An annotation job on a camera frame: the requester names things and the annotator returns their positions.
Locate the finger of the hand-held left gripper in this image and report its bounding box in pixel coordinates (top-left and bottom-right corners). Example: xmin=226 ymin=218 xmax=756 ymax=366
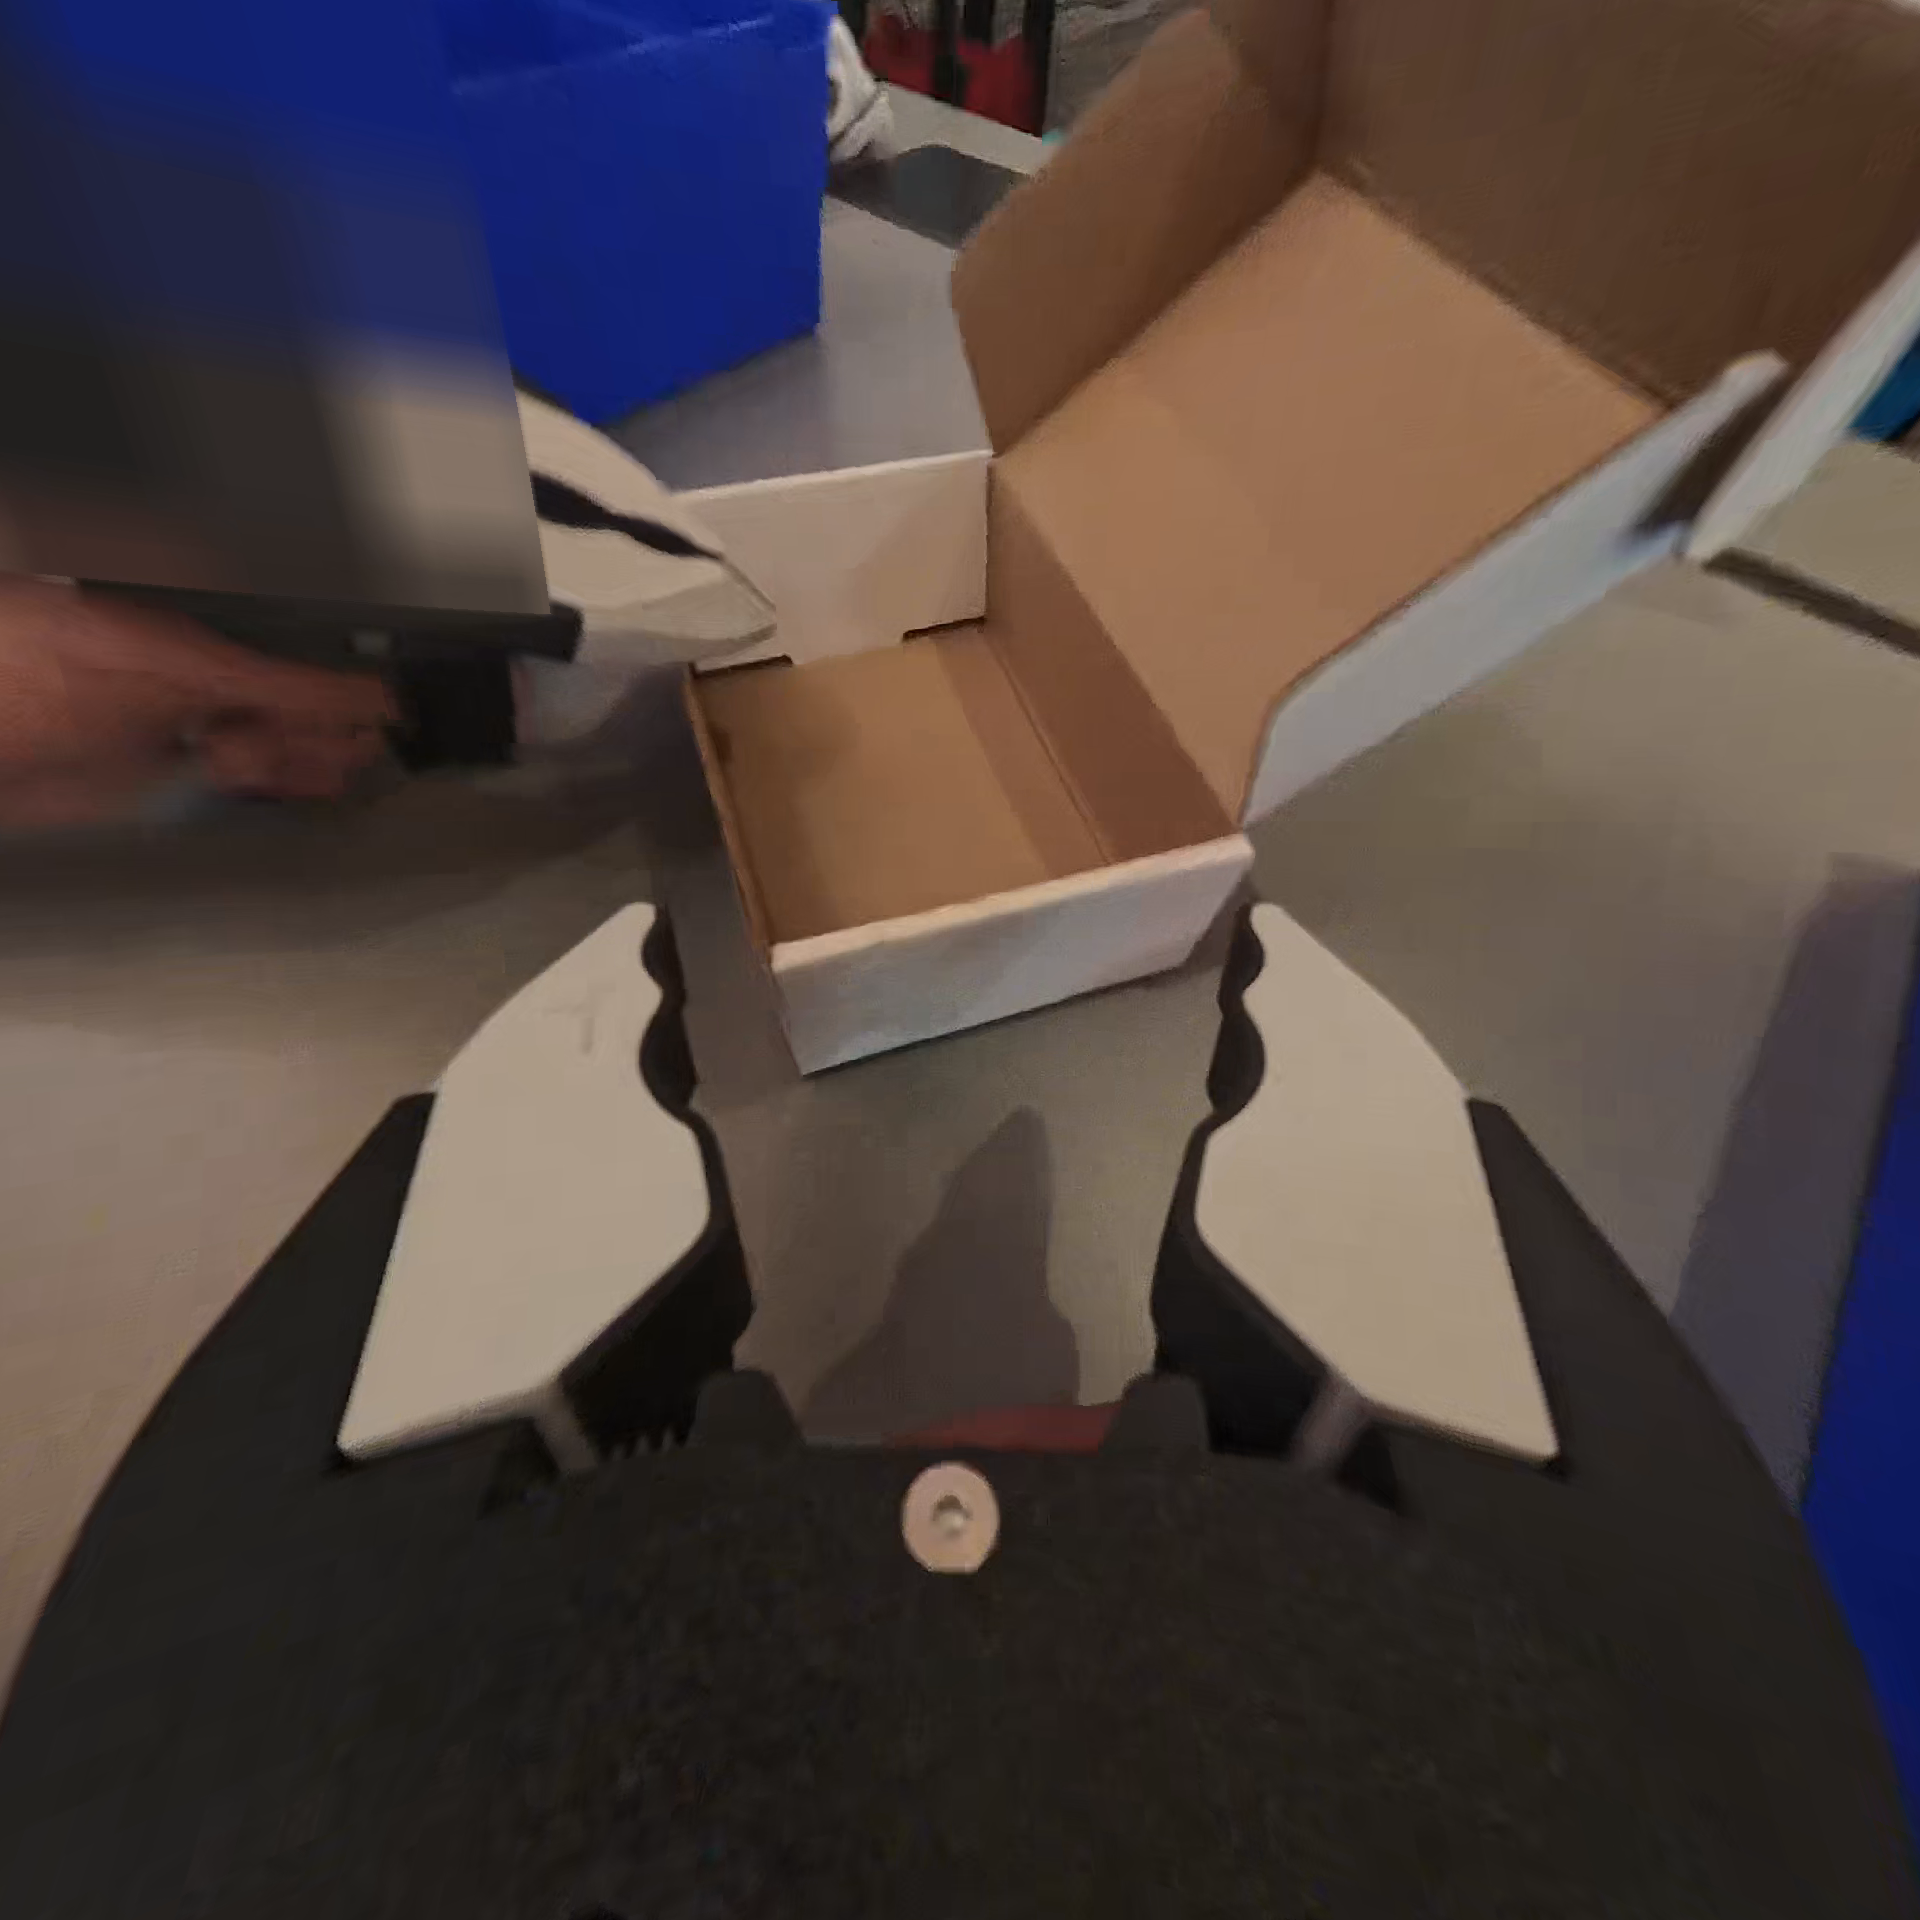
xmin=518 ymin=395 xmax=716 ymax=552
xmin=539 ymin=521 xmax=775 ymax=664

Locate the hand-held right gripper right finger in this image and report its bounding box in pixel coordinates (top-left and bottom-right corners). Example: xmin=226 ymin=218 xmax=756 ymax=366
xmin=1155 ymin=904 xmax=1564 ymax=1472

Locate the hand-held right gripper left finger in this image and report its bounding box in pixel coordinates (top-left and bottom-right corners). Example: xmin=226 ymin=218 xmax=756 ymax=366
xmin=333 ymin=904 xmax=754 ymax=1472

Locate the blue plastic bin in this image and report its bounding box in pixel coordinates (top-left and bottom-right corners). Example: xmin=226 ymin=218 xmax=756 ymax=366
xmin=440 ymin=0 xmax=837 ymax=434
xmin=1788 ymin=957 xmax=1920 ymax=1667

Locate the white cardboard box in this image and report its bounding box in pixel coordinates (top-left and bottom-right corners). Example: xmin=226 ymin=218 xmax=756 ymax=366
xmin=685 ymin=0 xmax=1920 ymax=1077

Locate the person's left hand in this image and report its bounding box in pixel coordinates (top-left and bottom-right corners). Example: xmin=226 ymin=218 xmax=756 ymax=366
xmin=0 ymin=588 xmax=402 ymax=841

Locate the red object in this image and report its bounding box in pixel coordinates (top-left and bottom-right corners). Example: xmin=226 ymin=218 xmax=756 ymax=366
xmin=863 ymin=13 xmax=1061 ymax=131

